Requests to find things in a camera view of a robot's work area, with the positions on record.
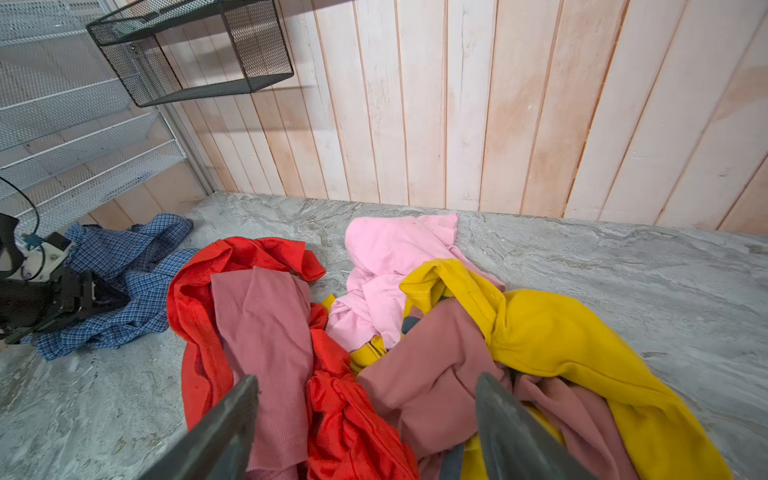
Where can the pink cloth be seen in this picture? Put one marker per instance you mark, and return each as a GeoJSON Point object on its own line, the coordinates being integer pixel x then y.
{"type": "Point", "coordinates": [384, 251]}

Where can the black wire mesh basket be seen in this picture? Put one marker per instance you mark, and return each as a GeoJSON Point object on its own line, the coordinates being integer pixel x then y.
{"type": "Point", "coordinates": [172, 51]}

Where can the yellow cloth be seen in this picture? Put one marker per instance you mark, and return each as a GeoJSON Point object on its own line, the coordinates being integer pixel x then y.
{"type": "Point", "coordinates": [552, 336]}

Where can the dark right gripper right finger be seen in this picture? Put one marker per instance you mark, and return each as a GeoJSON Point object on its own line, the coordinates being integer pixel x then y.
{"type": "Point", "coordinates": [514, 444]}

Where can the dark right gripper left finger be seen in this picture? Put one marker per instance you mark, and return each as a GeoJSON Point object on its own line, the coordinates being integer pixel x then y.
{"type": "Point", "coordinates": [219, 446]}

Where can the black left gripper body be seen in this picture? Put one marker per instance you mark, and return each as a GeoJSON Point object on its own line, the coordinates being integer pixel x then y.
{"type": "Point", "coordinates": [34, 308]}

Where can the blue plaid shirt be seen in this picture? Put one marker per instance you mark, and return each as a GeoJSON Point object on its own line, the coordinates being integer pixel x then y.
{"type": "Point", "coordinates": [140, 262]}

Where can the dusty rose cloth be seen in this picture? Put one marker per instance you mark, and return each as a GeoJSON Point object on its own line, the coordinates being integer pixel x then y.
{"type": "Point", "coordinates": [410, 411]}

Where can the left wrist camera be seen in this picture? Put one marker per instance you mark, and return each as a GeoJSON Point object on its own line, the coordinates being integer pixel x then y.
{"type": "Point", "coordinates": [33, 258]}

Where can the red cloth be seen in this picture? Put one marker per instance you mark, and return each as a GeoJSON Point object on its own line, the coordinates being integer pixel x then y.
{"type": "Point", "coordinates": [198, 324]}

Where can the white wire mesh shelf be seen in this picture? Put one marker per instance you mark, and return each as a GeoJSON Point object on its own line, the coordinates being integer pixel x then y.
{"type": "Point", "coordinates": [72, 139]}

